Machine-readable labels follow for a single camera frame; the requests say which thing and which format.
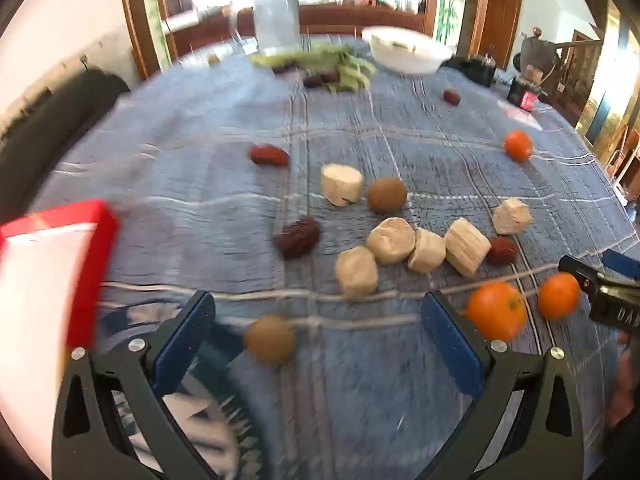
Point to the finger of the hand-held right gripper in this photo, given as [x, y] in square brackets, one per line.
[574, 267]
[622, 263]

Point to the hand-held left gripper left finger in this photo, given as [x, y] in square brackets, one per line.
[185, 345]

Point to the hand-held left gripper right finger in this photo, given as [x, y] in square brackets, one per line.
[450, 347]

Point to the orange mandarin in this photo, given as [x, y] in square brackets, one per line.
[496, 310]
[559, 296]
[518, 146]

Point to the brown kiwi fruit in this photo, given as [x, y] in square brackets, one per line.
[387, 194]
[270, 338]

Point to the red gift box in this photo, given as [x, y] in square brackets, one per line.
[95, 270]

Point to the person's right hand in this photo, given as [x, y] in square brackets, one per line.
[625, 390]

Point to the red jujube date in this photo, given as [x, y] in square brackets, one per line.
[270, 155]
[502, 250]
[451, 96]
[297, 237]

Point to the white red paper card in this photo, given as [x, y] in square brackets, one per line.
[520, 116]

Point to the red jar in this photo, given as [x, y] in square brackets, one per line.
[525, 95]

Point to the dark bag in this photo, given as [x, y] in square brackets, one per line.
[540, 52]

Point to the blue plaid tablecloth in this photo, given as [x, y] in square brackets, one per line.
[200, 125]

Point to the black sofa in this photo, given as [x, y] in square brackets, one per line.
[50, 130]

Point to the wooden door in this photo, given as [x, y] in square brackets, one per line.
[504, 20]

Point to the white bowl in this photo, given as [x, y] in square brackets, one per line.
[405, 55]

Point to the small green fruit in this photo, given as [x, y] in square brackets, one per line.
[214, 59]

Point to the green vegetable leaves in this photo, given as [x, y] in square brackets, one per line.
[350, 72]

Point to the dark purple fruit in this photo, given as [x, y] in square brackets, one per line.
[331, 76]
[314, 80]

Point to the white box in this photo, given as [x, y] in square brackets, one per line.
[180, 20]

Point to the wooden counter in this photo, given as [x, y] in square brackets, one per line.
[350, 16]

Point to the clear glass pitcher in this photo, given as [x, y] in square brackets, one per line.
[275, 20]

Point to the bamboo wall painting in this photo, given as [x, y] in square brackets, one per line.
[450, 0]

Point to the wooden window frame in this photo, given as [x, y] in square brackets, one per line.
[135, 15]

